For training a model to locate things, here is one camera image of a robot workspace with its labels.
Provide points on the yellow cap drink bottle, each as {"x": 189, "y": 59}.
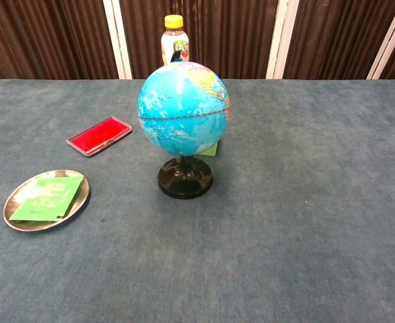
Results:
{"x": 174, "y": 43}

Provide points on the blue globe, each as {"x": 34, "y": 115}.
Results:
{"x": 180, "y": 111}

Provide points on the round steel plate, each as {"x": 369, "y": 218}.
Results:
{"x": 19, "y": 198}

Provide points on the green paper packet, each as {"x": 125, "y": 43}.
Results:
{"x": 47, "y": 199}

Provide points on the red pad in clear case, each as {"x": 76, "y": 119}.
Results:
{"x": 98, "y": 135}

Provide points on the green sticky note block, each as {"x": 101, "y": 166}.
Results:
{"x": 211, "y": 150}

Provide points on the blue table cloth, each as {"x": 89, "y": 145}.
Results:
{"x": 284, "y": 218}

